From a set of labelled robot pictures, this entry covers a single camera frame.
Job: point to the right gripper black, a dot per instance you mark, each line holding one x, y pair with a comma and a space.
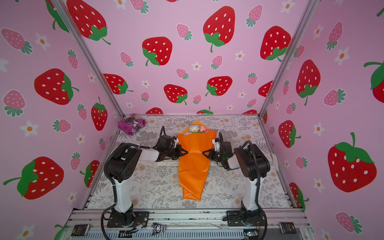
211, 154

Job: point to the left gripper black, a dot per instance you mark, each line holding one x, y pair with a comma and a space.
179, 148

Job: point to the orange wrapping paper sheet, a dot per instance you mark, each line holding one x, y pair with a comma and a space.
194, 167

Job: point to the fake pink rose stem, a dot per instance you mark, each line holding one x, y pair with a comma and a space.
204, 130

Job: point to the white ribbon strip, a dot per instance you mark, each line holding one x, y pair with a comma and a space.
160, 163

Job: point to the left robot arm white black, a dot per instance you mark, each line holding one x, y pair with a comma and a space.
121, 165

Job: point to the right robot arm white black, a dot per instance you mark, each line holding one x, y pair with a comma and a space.
254, 166

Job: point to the purple plastic snack bag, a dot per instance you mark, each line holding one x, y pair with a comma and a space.
131, 125

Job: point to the small purple figure charm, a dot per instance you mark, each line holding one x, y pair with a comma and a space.
158, 228

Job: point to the right black label plate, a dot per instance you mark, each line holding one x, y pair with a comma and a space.
288, 228

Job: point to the black label plate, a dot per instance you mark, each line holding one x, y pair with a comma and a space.
288, 228
80, 230

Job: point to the left black label plate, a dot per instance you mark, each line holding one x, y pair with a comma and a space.
80, 230

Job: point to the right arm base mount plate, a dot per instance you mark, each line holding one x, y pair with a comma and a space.
240, 218

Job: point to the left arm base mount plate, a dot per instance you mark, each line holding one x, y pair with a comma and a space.
128, 220

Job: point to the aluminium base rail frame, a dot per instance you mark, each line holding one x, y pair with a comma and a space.
191, 224

